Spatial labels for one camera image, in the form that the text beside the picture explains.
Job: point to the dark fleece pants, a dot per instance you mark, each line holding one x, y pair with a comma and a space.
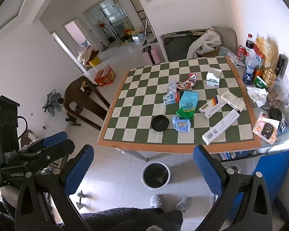
130, 219

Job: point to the black round cup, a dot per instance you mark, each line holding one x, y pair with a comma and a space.
275, 114

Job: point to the peach tissue pack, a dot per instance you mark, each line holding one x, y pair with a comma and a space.
266, 128

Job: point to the glass sliding door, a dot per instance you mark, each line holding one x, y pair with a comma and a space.
108, 19

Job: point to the long white barcode box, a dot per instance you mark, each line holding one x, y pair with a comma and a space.
220, 128

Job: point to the clear bottle blue label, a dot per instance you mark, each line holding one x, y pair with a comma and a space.
249, 69

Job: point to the metal dumbbell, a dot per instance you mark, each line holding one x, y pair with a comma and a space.
81, 198

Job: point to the white striped box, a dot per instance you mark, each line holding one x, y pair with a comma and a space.
210, 107

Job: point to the crumpled clear plastic wrapper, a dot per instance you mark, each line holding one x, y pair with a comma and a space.
172, 86

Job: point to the white green cardboard box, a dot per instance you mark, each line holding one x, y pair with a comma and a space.
213, 78

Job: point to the grey fluffy slipper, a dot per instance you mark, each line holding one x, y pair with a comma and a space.
157, 201
184, 203

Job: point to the red cardboard box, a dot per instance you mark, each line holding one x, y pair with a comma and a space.
109, 73
100, 78

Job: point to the grey cloth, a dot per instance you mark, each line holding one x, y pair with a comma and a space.
53, 101

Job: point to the pink suitcase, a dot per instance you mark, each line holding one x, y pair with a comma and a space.
151, 54

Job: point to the dark folding bed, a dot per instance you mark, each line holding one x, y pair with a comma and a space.
175, 48

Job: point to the orange white plastic bag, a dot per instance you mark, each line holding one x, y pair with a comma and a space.
265, 46

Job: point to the teal box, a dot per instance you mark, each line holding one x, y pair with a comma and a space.
188, 102

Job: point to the black rectangular box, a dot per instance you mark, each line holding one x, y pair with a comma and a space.
281, 64

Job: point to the beige jacket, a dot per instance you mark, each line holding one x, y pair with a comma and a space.
207, 41

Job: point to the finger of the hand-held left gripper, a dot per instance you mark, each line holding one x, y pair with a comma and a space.
55, 137
60, 149

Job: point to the mop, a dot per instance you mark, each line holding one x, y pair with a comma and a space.
145, 30

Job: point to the green checkered table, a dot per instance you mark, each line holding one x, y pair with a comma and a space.
134, 125

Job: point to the red white snack wrapper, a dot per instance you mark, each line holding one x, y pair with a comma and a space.
189, 81

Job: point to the grey armchair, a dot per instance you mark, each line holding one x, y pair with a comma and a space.
228, 38

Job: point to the crumpled white tissue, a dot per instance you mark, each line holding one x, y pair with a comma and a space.
256, 93

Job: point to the wooden chair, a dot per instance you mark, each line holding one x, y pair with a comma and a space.
86, 101

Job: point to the white round trash bin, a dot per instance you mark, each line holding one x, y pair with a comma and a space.
144, 180

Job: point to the black round lid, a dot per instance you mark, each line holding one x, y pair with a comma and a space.
160, 123

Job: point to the white cloth pile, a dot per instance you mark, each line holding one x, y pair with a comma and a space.
85, 54

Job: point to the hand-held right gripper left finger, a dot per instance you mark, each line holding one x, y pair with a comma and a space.
79, 168

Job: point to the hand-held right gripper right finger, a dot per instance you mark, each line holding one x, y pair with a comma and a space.
207, 170

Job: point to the cola bottle red cap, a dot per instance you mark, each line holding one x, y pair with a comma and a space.
249, 42

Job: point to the light blue snack packet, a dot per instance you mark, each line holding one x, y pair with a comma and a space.
181, 124

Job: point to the red drink can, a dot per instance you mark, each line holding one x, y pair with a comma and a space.
241, 51

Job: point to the small blue white milk carton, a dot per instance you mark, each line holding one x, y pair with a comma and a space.
169, 98

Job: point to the yellow bucket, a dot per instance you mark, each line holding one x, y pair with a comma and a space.
94, 61

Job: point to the black exercise stand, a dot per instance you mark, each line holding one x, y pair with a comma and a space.
73, 121

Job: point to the black coat rack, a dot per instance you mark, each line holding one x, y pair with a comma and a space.
107, 21

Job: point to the white oblong box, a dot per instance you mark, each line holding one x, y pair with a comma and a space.
233, 101

